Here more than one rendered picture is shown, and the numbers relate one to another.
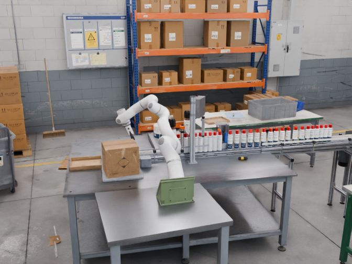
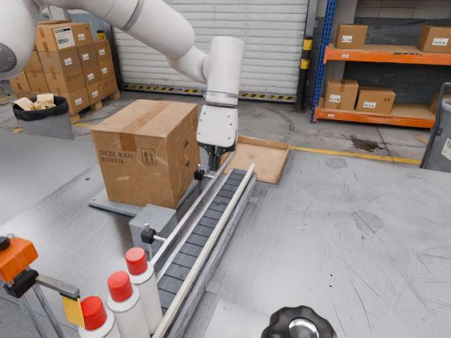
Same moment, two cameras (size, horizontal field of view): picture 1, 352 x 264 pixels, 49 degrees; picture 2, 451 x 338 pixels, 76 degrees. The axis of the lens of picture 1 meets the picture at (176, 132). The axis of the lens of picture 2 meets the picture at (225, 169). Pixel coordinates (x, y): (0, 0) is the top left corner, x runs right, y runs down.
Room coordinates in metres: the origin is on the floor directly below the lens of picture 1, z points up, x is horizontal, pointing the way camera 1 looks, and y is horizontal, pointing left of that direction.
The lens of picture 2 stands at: (4.04, -0.14, 1.46)
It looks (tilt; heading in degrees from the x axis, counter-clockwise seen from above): 31 degrees down; 122
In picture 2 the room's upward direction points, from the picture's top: straight up
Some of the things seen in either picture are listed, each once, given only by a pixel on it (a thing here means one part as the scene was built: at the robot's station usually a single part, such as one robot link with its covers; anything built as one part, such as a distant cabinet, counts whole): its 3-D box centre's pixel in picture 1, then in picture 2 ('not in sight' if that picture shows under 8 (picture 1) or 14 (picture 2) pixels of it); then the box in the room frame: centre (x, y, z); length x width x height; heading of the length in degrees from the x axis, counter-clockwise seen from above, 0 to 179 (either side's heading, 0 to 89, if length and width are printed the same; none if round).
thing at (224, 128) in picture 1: (221, 135); not in sight; (3.94, -0.48, 1.01); 0.14 x 0.13 x 0.26; 102
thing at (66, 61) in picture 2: not in sight; (65, 68); (-0.09, 2.25, 0.57); 1.20 x 0.85 x 1.14; 110
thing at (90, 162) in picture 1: (86, 163); (255, 156); (3.56, 0.89, 0.85); 0.30 x 0.26 x 0.04; 102
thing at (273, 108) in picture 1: (272, 108); not in sight; (5.56, -1.42, 0.91); 0.60 x 0.40 x 0.22; 111
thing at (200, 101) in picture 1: (197, 106); not in sight; (3.70, -0.21, 1.38); 0.17 x 0.10 x 0.19; 157
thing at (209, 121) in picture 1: (215, 120); not in sight; (5.25, -0.55, 0.82); 0.34 x 0.24 x 0.03; 113
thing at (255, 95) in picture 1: (264, 110); not in sight; (7.82, -1.84, 0.32); 1.20 x 0.83 x 0.64; 16
